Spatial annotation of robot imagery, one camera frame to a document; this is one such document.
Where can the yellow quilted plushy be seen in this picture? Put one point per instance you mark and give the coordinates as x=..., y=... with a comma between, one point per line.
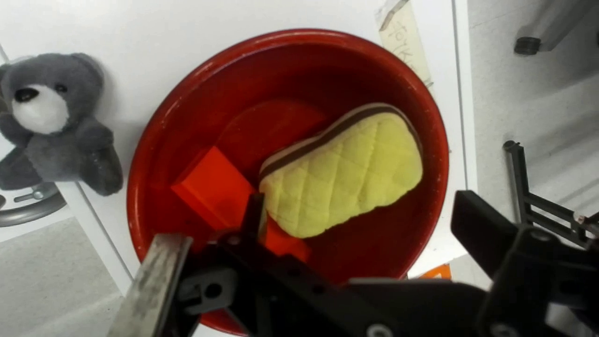
x=343, y=175

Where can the grey teddy bear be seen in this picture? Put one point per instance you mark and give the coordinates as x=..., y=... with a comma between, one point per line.
x=62, y=143

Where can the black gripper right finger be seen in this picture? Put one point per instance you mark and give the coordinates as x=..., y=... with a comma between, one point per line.
x=512, y=269

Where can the orange floor tape marker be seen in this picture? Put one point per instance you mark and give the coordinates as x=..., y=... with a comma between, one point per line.
x=437, y=273

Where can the white cabinet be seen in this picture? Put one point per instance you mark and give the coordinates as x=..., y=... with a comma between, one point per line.
x=156, y=50

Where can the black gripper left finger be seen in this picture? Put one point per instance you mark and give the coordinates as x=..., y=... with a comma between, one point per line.
x=156, y=288

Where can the orange block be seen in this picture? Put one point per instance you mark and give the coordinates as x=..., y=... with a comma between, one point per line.
x=212, y=185

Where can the red bowl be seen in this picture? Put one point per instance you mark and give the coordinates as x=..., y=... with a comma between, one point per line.
x=375, y=250

